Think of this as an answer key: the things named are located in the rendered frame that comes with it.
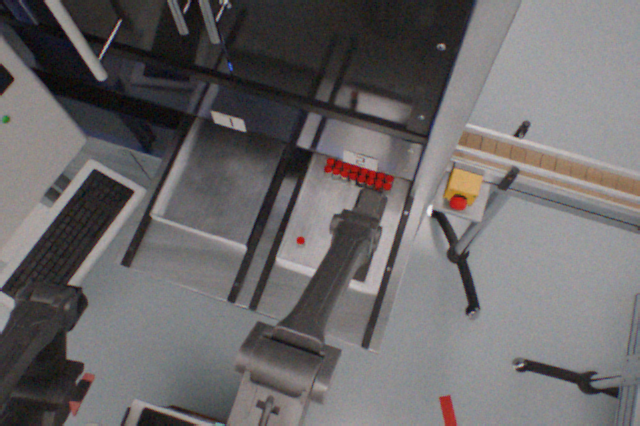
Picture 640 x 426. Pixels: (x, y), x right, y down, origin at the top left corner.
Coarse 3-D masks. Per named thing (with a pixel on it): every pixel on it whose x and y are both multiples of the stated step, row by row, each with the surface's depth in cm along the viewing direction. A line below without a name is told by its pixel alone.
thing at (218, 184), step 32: (192, 128) 154; (224, 128) 156; (192, 160) 153; (224, 160) 153; (256, 160) 153; (160, 192) 147; (192, 192) 150; (224, 192) 150; (256, 192) 150; (192, 224) 147; (224, 224) 147; (256, 224) 146
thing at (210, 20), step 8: (200, 0) 90; (208, 0) 90; (224, 0) 99; (208, 8) 92; (224, 8) 99; (208, 16) 93; (216, 16) 98; (208, 24) 95; (216, 24) 96; (208, 32) 97; (216, 32) 97; (216, 40) 99
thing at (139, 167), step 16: (96, 144) 193; (112, 144) 187; (80, 160) 217; (96, 160) 211; (112, 160) 204; (128, 160) 197; (144, 160) 191; (160, 160) 186; (128, 176) 215; (144, 176) 208
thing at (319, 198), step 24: (312, 168) 152; (312, 192) 149; (336, 192) 149; (312, 216) 147; (384, 216) 147; (288, 240) 145; (312, 240) 145; (384, 240) 145; (288, 264) 143; (312, 264) 143; (384, 264) 139
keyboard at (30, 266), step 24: (96, 192) 156; (120, 192) 156; (72, 216) 154; (96, 216) 154; (48, 240) 153; (72, 240) 152; (96, 240) 153; (24, 264) 150; (48, 264) 149; (72, 264) 150
